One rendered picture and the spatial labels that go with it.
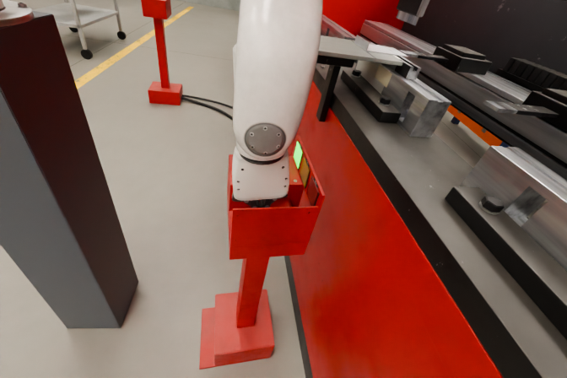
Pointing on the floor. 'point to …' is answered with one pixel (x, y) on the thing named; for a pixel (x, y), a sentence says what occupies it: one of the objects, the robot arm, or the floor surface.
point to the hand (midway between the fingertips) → (259, 211)
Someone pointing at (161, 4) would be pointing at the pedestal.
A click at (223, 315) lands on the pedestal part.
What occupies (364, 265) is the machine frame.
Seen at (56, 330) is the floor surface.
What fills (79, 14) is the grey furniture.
